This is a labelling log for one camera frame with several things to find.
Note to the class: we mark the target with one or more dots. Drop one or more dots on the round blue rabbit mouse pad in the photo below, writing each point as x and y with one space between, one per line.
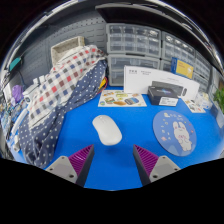
166 133

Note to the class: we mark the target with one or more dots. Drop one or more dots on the clear plastic box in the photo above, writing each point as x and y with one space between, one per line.
204 99

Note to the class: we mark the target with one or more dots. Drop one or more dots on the navy polka dot cloth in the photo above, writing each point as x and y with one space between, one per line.
78 95

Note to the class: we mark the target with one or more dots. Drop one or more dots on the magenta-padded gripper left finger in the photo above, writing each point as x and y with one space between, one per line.
74 166

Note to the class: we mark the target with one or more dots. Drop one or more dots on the long white keyboard box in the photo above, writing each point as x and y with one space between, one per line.
140 80

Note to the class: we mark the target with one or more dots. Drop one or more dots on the beige woven basket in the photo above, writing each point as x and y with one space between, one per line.
65 46

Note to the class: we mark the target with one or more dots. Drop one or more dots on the green potted plant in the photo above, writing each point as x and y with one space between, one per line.
220 98

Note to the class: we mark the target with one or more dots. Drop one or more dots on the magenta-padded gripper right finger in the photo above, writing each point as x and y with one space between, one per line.
151 166

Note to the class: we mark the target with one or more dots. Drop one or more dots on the small sticker sheet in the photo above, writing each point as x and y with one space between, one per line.
194 106

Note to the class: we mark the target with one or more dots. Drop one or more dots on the large food sticker sheet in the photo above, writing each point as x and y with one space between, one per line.
121 99

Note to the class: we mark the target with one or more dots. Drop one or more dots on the white computer mouse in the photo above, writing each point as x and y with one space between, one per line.
106 130

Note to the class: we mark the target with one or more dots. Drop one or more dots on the yellow and blue box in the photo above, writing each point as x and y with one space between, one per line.
183 68

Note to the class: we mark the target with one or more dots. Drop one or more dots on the dark wall shelf unit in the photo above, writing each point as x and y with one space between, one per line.
140 15

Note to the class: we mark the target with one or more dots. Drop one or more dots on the small black box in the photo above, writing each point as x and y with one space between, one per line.
160 94

